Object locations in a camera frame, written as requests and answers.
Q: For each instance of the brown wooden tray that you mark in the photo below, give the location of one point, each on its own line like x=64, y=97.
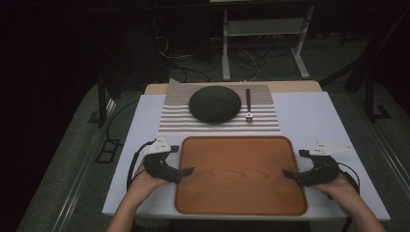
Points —
x=241, y=180

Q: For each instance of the white metal stand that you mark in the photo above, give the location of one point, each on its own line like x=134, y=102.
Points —
x=264, y=26

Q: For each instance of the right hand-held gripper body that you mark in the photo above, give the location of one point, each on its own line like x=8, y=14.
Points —
x=320, y=174

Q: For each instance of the dark round plate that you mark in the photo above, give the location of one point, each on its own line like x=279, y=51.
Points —
x=215, y=103

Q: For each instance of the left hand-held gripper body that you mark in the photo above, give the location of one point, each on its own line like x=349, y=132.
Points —
x=161, y=167

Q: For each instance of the person's right hand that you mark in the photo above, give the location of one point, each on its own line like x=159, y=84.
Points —
x=338, y=191

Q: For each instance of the white board table cover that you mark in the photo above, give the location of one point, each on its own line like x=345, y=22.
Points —
x=309, y=129

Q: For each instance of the person's left hand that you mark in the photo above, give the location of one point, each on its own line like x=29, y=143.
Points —
x=143, y=185

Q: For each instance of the striped placemat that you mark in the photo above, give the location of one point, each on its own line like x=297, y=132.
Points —
x=175, y=122

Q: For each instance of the black metal stand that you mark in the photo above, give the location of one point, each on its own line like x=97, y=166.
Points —
x=370, y=103
x=102, y=103

